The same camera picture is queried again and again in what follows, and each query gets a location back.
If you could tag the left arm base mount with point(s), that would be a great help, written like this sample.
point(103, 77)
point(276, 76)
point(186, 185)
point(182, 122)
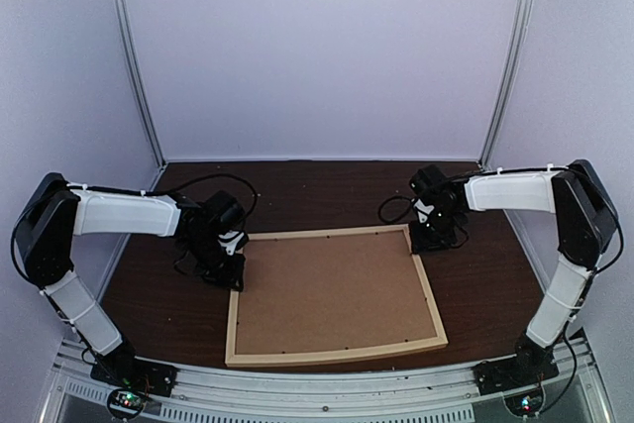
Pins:
point(146, 377)

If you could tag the left aluminium corner post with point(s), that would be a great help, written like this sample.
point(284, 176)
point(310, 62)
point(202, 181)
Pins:
point(136, 80)

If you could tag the brown backing board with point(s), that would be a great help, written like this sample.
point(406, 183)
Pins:
point(327, 289)

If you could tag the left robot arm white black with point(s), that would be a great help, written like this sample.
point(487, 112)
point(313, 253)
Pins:
point(212, 232)

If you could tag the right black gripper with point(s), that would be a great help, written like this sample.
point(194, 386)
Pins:
point(420, 244)

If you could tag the right aluminium corner post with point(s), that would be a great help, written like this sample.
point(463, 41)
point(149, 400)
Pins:
point(518, 34)

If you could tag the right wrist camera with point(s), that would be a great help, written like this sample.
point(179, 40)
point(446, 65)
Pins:
point(422, 211)

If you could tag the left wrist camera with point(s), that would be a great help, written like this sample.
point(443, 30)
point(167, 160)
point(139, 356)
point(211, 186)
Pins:
point(233, 241)

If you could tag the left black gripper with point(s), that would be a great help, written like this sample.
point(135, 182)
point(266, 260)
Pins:
point(229, 278)

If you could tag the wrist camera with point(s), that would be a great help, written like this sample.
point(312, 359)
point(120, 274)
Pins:
point(233, 241)
point(422, 211)

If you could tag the aluminium front rail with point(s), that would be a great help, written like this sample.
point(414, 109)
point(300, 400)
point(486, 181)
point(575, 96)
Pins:
point(441, 394)

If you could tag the aluminium corner post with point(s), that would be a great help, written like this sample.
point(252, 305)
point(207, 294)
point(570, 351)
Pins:
point(518, 34)
point(136, 80)

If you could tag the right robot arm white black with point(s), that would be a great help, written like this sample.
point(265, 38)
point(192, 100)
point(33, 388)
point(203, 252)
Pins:
point(569, 200)

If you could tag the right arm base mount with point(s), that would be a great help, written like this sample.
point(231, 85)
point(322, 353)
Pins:
point(507, 374)

